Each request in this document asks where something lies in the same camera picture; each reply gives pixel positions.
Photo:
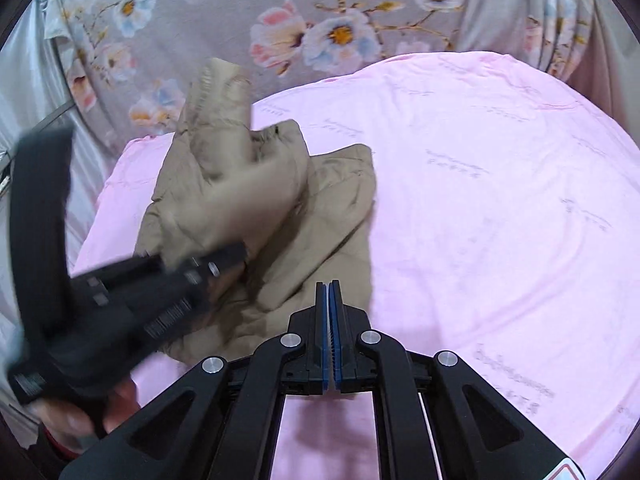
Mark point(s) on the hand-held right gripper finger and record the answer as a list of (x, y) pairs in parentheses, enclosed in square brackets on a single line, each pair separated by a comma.
[(326, 330), (337, 330)]

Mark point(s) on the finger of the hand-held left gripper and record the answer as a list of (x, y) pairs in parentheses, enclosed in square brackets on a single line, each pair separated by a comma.
[(210, 262)]

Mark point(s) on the olive quilted jacket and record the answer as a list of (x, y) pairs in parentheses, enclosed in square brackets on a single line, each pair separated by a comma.
[(240, 200)]

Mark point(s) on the person's left forearm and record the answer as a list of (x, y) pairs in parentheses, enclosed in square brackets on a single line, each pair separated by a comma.
[(57, 447)]

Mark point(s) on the person's left hand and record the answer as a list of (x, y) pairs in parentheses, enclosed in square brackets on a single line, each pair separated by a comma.
[(75, 425)]

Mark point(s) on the pink bed sheet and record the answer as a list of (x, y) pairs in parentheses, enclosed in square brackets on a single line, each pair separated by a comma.
[(475, 210)]

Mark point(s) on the white satin curtain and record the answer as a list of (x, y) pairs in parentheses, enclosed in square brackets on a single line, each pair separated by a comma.
[(30, 85)]

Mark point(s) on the grey floral cloth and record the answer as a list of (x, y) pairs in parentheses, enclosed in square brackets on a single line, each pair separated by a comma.
[(225, 10)]

